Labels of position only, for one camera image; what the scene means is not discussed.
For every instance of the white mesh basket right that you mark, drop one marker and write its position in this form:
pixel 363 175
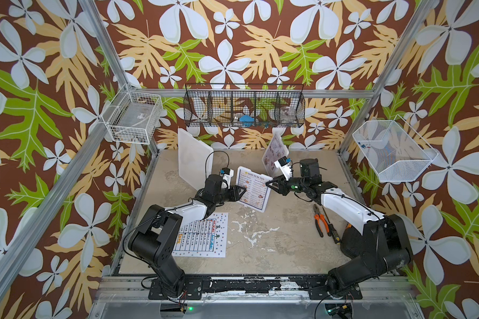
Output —
pixel 395 151

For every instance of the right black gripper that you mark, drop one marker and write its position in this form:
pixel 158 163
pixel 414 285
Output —
pixel 282 185

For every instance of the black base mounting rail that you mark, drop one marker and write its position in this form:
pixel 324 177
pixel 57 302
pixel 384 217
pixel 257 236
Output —
pixel 195 286

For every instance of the dotted border table menu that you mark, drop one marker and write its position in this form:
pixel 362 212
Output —
pixel 206 238

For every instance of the orange handled pliers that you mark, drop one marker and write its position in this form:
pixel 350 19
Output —
pixel 320 222

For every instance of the white wire basket left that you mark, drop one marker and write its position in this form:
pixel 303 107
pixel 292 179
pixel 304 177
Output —
pixel 132 115

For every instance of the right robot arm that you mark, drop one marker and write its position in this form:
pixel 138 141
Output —
pixel 374 242

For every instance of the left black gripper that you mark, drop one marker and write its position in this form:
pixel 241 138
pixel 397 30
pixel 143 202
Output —
pixel 233 191

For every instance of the blue object in rack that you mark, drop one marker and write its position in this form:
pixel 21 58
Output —
pixel 247 121

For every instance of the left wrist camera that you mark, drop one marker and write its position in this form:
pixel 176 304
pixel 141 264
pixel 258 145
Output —
pixel 227 174

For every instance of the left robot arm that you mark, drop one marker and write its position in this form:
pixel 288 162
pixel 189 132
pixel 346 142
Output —
pixel 154 239

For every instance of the black screwdriver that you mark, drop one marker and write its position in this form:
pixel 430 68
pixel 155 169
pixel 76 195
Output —
pixel 332 232

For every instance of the black wire rack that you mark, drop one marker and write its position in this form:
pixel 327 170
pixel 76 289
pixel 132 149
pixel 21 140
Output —
pixel 223 104

